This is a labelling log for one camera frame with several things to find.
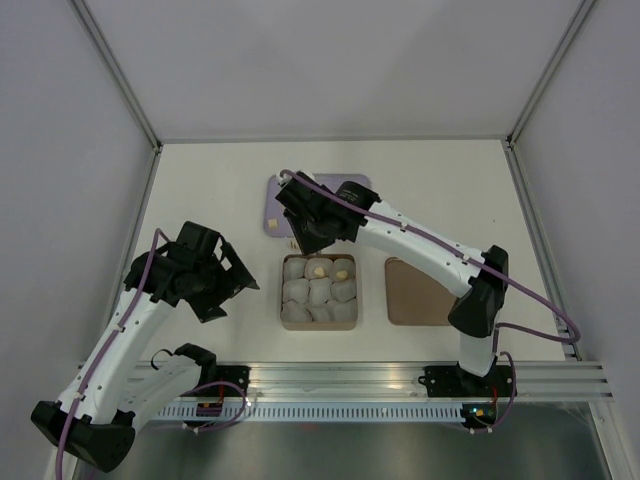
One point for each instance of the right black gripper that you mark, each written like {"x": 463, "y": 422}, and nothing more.
{"x": 306, "y": 245}

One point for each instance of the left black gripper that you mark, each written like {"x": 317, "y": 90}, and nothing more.
{"x": 234, "y": 278}

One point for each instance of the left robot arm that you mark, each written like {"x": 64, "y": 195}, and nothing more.
{"x": 97, "y": 417}

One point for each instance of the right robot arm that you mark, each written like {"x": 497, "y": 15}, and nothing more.
{"x": 476, "y": 278}

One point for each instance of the purple tray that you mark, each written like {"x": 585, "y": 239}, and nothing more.
{"x": 274, "y": 210}

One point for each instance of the gold tin box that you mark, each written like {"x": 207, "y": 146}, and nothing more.
{"x": 310, "y": 304}

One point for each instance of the gold tin lid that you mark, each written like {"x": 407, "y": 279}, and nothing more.
{"x": 413, "y": 298}

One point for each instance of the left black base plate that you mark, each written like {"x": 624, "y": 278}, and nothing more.
{"x": 239, "y": 375}

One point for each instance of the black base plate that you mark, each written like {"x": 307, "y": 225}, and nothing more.
{"x": 451, "y": 381}
{"x": 239, "y": 375}

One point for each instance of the aluminium rail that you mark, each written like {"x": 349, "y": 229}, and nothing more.
{"x": 554, "y": 381}

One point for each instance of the white slotted cable duct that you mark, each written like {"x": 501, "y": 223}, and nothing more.
{"x": 349, "y": 412}

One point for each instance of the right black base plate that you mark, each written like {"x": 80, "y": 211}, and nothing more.
{"x": 451, "y": 381}

